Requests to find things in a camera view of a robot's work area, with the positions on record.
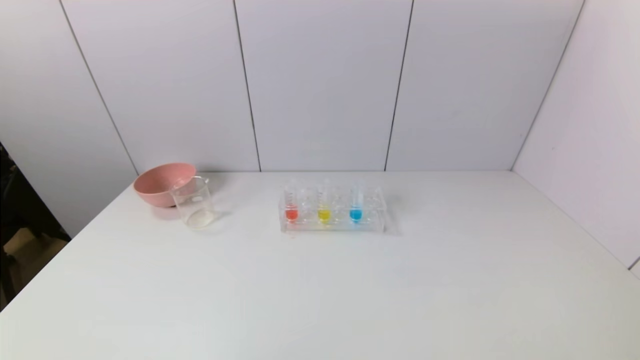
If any brown cardboard box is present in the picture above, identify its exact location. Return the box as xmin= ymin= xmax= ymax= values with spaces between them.
xmin=2 ymin=227 xmax=68 ymax=296

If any test tube with blue pigment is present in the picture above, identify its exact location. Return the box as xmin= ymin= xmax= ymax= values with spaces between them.
xmin=349 ymin=181 xmax=364 ymax=223

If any test tube with yellow pigment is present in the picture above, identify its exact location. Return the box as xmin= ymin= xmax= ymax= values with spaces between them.
xmin=317 ymin=181 xmax=332 ymax=224

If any pink plastic bowl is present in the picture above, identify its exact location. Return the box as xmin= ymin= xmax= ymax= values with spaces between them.
xmin=133 ymin=162 xmax=197 ymax=208

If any clear acrylic test tube rack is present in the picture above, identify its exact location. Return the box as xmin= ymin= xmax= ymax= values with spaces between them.
xmin=278 ymin=184 xmax=388 ymax=234

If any clear glass beaker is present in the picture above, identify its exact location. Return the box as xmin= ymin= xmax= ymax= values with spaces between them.
xmin=170 ymin=176 xmax=217 ymax=230

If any test tube with red pigment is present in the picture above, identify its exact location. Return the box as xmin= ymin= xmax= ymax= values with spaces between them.
xmin=284 ymin=181 xmax=300 ymax=223

